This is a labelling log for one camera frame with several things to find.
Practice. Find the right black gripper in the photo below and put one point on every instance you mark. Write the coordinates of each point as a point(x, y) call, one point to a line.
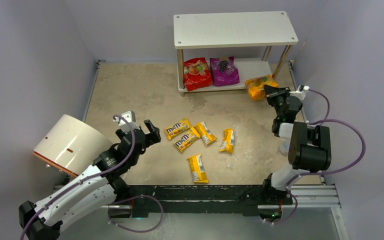
point(278, 98)

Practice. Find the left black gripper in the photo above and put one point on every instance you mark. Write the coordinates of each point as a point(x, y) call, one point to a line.
point(138, 139)

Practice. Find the orange candy bag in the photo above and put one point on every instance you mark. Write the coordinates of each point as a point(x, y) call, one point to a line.
point(255, 86)

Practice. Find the yellow M&M bag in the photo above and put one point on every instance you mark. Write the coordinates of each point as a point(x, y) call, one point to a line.
point(187, 139)
point(178, 128)

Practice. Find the purple candy bag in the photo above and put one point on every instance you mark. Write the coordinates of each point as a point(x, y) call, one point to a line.
point(224, 71)

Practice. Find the yellow candy bag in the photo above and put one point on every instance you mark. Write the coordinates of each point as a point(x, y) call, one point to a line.
point(228, 142)
point(197, 170)

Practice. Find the red candy bag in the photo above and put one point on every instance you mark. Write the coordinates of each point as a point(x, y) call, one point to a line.
point(196, 74)

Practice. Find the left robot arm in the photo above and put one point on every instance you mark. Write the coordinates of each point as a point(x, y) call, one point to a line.
point(96, 166)

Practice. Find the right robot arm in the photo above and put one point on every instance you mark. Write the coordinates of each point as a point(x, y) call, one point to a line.
point(309, 145)

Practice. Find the yellow candy bag back-side middle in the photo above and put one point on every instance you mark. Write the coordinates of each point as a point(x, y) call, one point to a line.
point(206, 135)

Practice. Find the yellow candy bag front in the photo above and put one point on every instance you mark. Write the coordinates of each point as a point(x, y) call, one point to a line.
point(197, 170)

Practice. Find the white two-tier shelf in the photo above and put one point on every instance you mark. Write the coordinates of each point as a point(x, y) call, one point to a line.
point(272, 30)

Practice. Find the small clear plastic cup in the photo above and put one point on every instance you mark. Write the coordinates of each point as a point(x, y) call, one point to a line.
point(284, 147)

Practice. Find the white cylindrical container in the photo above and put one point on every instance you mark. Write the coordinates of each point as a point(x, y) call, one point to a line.
point(71, 145)

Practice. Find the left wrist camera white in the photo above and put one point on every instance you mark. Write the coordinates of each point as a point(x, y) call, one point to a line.
point(126, 121)

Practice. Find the black base frame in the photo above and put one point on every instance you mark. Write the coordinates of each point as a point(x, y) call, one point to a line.
point(247, 200)

